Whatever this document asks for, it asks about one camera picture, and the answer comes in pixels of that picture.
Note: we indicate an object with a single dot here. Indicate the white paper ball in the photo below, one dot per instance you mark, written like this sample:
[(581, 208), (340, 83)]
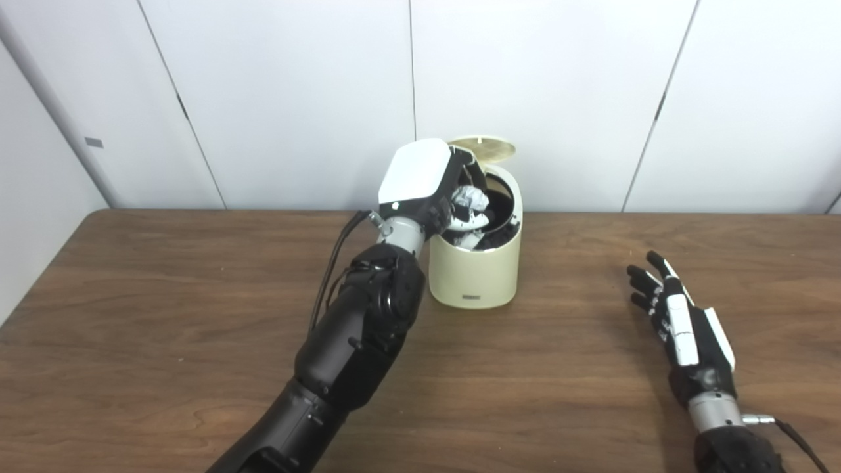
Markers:
[(470, 197)]

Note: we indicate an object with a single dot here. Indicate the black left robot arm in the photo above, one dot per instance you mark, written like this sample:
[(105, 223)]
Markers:
[(355, 348)]

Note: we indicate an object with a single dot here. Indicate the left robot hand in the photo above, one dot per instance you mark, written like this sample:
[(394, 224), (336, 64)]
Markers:
[(414, 171)]

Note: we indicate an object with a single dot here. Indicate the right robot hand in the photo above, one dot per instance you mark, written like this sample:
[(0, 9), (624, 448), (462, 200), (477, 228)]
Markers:
[(696, 348)]

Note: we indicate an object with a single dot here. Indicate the cream-colored lidded bin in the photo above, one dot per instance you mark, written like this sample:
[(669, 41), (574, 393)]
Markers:
[(473, 276)]

